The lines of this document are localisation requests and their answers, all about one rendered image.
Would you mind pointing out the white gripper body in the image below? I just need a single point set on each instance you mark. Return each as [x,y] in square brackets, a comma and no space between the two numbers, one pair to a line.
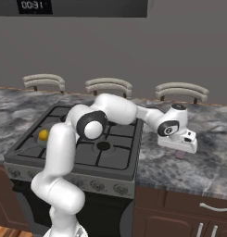
[175,144]

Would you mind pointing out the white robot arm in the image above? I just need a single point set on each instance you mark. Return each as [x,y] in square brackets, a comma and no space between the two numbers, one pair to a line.
[60,148]

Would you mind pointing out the purple eggplant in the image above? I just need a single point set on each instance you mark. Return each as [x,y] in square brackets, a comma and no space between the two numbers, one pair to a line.
[181,154]

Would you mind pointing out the yellow lemon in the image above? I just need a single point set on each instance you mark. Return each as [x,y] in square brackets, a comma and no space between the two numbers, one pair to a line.
[43,134]

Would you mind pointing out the brown drawer front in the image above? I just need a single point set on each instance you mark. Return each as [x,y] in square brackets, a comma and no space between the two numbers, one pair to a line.
[186,200]

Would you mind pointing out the grey gas hob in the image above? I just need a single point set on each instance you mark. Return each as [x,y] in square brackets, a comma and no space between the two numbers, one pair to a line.
[118,154]

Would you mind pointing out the grey stove knob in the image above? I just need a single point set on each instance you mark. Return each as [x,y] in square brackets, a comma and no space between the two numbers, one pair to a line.
[14,172]
[120,189]
[80,183]
[97,185]

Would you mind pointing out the brown cupboard door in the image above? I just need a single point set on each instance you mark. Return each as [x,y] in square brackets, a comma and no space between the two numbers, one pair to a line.
[6,197]
[224,230]
[167,227]

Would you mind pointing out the black oven door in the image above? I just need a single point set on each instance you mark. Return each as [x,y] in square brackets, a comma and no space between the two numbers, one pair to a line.
[102,216]

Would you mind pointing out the black microwave oven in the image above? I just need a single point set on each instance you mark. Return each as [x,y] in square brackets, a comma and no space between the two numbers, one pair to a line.
[87,7]

